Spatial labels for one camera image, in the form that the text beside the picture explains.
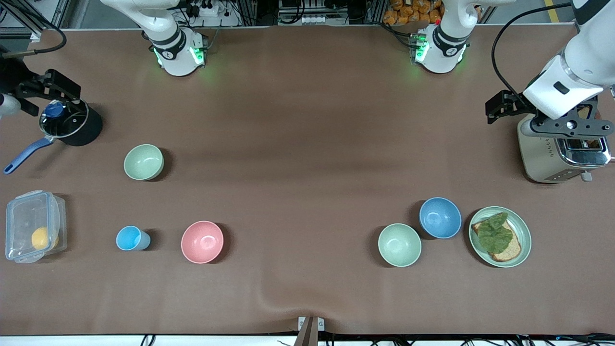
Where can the light blue cup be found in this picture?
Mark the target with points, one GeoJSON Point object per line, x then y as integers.
{"type": "Point", "coordinates": [129, 238]}

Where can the small white power strip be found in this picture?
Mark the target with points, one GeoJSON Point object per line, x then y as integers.
{"type": "Point", "coordinates": [317, 20]}

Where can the brown bread slice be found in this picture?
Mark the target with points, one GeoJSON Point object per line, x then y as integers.
{"type": "Point", "coordinates": [511, 251]}

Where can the pink bowl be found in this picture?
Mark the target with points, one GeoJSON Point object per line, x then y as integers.
{"type": "Point", "coordinates": [202, 242]}

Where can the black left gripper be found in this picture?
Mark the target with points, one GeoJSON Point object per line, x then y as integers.
{"type": "Point", "coordinates": [512, 103]}

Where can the blue bowl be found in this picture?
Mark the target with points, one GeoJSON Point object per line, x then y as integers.
{"type": "Point", "coordinates": [440, 217]}

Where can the beige and chrome toaster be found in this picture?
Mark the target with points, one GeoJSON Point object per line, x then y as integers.
{"type": "Point", "coordinates": [543, 158]}

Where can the white power strip with plugs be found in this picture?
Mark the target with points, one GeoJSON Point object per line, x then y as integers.
{"type": "Point", "coordinates": [226, 20]}

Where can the brown toast slice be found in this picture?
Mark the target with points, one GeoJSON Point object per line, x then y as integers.
{"type": "Point", "coordinates": [588, 113]}

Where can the glass lid with blue knob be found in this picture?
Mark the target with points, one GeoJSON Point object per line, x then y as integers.
{"type": "Point", "coordinates": [67, 122]}

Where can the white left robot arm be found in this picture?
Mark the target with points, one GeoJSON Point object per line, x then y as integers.
{"type": "Point", "coordinates": [584, 53]}

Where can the metal table clamp bracket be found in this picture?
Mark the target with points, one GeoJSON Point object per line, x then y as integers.
{"type": "Point", "coordinates": [319, 324]}

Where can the aluminium frame profile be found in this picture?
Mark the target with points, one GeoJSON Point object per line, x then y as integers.
{"type": "Point", "coordinates": [34, 34]}

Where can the light green plate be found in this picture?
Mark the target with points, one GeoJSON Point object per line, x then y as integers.
{"type": "Point", "coordinates": [523, 230]}

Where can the orange snack bag pile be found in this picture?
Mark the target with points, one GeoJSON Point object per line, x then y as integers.
{"type": "Point", "coordinates": [408, 12]}

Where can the brown table cover cloth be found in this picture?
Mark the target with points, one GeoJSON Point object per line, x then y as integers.
{"type": "Point", "coordinates": [307, 216]}

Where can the yellow lemon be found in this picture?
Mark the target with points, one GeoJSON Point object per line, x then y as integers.
{"type": "Point", "coordinates": [42, 238]}

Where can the light green bowl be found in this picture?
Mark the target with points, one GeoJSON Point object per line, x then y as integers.
{"type": "Point", "coordinates": [399, 245]}
{"type": "Point", "coordinates": [143, 162]}

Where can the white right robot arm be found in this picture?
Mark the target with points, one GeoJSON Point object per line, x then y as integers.
{"type": "Point", "coordinates": [175, 53]}

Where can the clear plastic lidded container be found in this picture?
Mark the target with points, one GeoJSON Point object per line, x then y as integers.
{"type": "Point", "coordinates": [21, 216]}

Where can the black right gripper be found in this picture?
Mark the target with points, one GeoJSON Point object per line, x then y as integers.
{"type": "Point", "coordinates": [13, 78]}

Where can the green lettuce leaf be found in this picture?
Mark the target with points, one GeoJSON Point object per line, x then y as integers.
{"type": "Point", "coordinates": [495, 235]}

